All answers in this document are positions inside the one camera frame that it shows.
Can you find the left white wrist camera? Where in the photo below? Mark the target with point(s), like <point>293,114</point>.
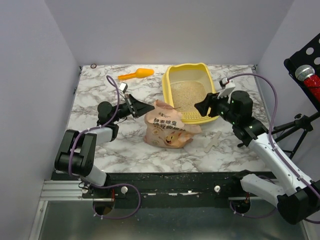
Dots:
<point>123,87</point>

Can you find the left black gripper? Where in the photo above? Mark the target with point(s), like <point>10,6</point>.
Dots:
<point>139,108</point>

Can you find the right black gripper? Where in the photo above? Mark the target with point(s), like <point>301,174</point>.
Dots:
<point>213,104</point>

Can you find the red silver microphone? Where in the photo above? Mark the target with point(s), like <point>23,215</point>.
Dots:
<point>307,75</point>

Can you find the orange plastic scoop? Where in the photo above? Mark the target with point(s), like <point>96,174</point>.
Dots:
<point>139,73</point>

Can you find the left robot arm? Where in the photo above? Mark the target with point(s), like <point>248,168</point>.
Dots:
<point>76,153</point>

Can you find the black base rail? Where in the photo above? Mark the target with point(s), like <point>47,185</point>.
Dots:
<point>171,190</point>

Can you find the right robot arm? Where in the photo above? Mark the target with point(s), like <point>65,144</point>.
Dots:
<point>296,196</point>

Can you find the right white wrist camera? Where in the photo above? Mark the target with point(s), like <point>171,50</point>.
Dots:
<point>227,87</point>

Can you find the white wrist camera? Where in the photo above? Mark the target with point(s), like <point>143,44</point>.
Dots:
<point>123,87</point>
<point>227,87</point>

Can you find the yellow litter box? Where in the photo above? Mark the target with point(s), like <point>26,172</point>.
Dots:
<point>183,86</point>

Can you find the black music stand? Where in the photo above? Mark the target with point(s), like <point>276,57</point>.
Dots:
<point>296,101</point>

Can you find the pink cat litter bag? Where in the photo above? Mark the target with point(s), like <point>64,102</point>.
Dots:
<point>165,129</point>

